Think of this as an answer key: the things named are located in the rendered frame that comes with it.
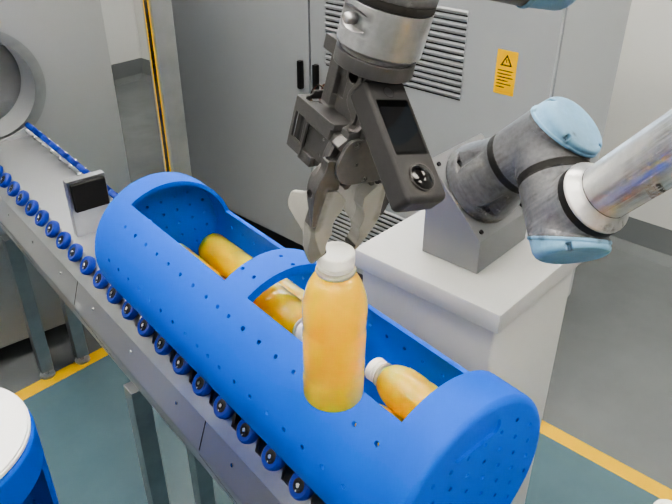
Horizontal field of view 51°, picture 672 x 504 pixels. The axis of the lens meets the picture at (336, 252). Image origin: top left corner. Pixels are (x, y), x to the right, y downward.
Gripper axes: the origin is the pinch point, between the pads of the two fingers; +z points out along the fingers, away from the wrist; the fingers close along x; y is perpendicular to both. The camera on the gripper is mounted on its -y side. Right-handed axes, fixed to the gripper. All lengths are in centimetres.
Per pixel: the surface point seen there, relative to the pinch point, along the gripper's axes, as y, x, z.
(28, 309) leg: 160, -15, 145
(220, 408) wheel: 26, -10, 55
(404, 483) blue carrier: -13.3, -8.1, 25.8
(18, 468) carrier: 28, 23, 55
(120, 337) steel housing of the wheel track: 64, -7, 71
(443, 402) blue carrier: -9.1, -15.8, 19.8
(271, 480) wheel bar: 10, -11, 56
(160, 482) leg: 63, -22, 130
